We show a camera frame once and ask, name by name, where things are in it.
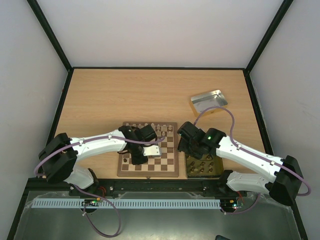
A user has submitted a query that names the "gold tin tray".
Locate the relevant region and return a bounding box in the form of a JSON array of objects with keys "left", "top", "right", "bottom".
[{"left": 184, "top": 153, "right": 224, "bottom": 179}]

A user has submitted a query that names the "wooden chessboard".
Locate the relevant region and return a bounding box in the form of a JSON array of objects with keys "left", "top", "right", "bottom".
[{"left": 117, "top": 121, "right": 179, "bottom": 179}]

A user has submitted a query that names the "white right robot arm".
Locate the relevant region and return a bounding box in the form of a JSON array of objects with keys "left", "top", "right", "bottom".
[{"left": 177, "top": 121, "right": 303, "bottom": 206}]

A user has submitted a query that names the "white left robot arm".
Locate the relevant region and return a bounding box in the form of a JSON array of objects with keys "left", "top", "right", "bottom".
[{"left": 34, "top": 124, "right": 164, "bottom": 190}]

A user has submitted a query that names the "silver tin lid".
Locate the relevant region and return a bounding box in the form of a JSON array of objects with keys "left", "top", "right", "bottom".
[{"left": 189, "top": 89, "right": 228, "bottom": 117}]

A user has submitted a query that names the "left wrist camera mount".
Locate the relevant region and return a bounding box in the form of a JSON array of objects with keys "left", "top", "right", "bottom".
[{"left": 143, "top": 145, "right": 162, "bottom": 157}]

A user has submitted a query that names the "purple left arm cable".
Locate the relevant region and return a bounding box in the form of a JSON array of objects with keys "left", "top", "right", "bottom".
[{"left": 33, "top": 136, "right": 166, "bottom": 237}]

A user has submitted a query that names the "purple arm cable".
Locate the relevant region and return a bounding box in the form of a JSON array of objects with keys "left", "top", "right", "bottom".
[
  {"left": 33, "top": 136, "right": 166, "bottom": 237},
  {"left": 193, "top": 106, "right": 313, "bottom": 216}
]

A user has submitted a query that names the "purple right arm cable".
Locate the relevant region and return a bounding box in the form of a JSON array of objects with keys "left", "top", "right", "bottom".
[{"left": 193, "top": 106, "right": 313, "bottom": 216}]

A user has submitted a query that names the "white slotted cable duct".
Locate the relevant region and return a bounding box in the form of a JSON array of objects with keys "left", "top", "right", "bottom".
[{"left": 30, "top": 198, "right": 221, "bottom": 210}]

